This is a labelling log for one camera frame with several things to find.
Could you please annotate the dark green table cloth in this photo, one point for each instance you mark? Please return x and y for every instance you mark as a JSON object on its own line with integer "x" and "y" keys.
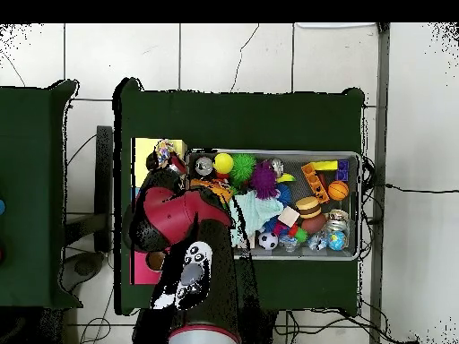
{"x": 233, "y": 122}

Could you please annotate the orange plastic brick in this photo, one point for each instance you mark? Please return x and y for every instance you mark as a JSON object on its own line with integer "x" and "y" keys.
{"x": 315, "y": 182}
{"x": 218, "y": 188}

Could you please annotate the wooden box with three holes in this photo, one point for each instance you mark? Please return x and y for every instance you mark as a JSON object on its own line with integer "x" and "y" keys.
{"x": 143, "y": 150}

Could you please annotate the purple spiky toy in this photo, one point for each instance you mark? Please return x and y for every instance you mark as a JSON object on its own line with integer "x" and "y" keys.
{"x": 264, "y": 180}

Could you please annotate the blue disc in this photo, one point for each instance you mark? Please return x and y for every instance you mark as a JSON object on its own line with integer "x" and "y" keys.
{"x": 1, "y": 208}

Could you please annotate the black stand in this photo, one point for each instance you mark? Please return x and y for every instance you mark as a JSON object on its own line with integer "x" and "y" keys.
{"x": 104, "y": 161}

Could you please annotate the brown burger toy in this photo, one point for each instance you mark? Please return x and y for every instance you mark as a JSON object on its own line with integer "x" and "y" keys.
{"x": 308, "y": 207}

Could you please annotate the yellow tennis ball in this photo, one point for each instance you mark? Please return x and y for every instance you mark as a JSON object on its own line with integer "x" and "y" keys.
{"x": 223, "y": 163}

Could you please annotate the orange basketball toy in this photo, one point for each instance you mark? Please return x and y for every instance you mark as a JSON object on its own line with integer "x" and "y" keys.
{"x": 338, "y": 190}

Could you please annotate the small soccer ball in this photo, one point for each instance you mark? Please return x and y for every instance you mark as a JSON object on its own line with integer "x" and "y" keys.
{"x": 268, "y": 241}

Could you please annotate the mint knitted cloth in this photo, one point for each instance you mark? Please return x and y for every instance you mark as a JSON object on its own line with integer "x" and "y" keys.
{"x": 258, "y": 211}

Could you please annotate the green covered side table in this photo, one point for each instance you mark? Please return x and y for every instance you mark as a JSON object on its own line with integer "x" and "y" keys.
{"x": 28, "y": 161}

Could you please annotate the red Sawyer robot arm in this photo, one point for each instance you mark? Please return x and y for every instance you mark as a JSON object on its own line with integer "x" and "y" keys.
{"x": 172, "y": 215}

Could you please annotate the green spiky rubber ball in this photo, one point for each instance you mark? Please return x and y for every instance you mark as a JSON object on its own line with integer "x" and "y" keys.
{"x": 244, "y": 167}

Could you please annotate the clear mesh bin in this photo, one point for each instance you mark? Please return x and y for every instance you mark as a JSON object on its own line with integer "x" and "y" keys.
{"x": 308, "y": 255}

